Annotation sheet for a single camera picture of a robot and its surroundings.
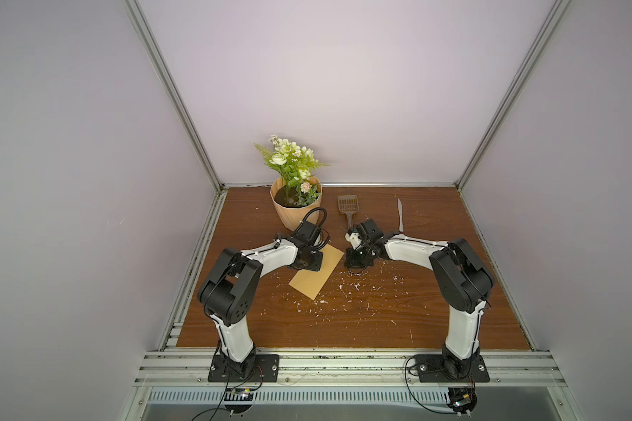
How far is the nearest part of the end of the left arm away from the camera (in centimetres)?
71

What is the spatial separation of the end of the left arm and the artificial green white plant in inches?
6.5

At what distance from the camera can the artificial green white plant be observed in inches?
35.1
